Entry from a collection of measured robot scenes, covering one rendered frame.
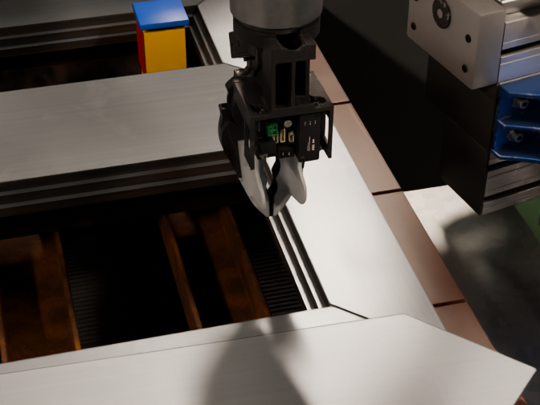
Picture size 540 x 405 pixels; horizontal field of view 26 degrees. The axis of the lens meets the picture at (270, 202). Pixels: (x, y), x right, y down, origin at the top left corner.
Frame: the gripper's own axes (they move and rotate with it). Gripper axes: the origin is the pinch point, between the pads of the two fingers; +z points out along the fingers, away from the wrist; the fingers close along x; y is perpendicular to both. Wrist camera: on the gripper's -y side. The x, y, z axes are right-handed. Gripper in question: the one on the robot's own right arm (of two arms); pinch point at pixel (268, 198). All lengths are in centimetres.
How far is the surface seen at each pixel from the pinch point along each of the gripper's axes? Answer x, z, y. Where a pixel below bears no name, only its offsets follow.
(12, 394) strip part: -25.4, 6.4, 12.5
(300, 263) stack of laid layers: 2.9, 7.2, 1.3
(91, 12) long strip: -9, 6, -53
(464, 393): 10.7, 6.1, 22.4
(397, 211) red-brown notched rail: 15.2, 8.2, -5.2
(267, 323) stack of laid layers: -2.7, 6.3, 9.8
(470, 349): 13.2, 6.0, 17.7
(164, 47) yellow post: -2.0, 5.5, -40.8
